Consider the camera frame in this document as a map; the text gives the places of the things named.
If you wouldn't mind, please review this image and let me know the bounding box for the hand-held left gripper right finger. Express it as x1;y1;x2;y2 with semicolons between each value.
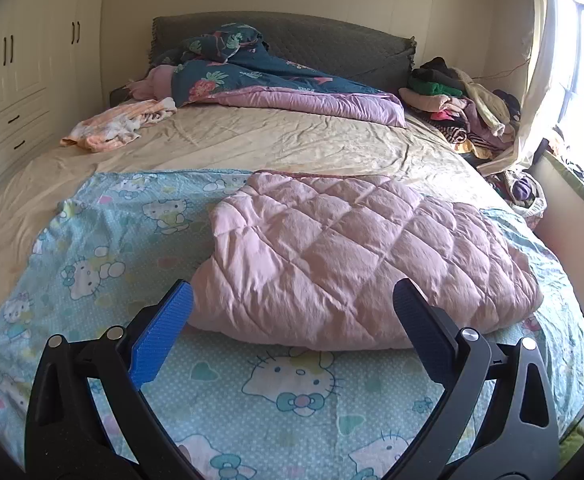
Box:
387;278;558;480

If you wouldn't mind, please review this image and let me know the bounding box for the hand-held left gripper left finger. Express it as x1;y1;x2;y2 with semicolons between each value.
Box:
24;280;203;480

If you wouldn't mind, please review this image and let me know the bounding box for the pink quilted jacket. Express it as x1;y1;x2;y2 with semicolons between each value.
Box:
191;170;544;351

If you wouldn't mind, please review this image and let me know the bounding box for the basket of clothes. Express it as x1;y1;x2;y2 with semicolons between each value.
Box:
492;170;547;218

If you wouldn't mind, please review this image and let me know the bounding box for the pile of mixed clothes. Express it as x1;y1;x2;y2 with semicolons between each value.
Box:
399;56;522;161

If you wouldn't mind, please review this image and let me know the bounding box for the blue cartoon cat sheet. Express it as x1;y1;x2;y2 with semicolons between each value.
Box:
0;169;584;480

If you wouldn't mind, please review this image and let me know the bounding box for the orange and white cloth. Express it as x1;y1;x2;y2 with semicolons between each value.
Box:
61;97;177;153

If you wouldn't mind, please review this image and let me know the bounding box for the bed with beige sheet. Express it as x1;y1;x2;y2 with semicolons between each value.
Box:
0;102;584;480

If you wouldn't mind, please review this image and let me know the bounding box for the white curtain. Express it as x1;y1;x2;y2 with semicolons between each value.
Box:
476;0;580;173

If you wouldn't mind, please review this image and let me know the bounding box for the pink cloth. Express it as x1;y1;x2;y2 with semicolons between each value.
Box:
131;65;175;101

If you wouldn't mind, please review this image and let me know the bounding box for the dark floral duvet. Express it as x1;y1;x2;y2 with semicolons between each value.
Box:
149;22;407;128

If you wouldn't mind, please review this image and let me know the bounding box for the cream wardrobe with drawers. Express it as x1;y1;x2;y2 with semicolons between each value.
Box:
0;0;108;188

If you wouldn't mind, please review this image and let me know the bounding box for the grey padded headboard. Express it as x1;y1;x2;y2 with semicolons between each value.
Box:
148;11;417;96

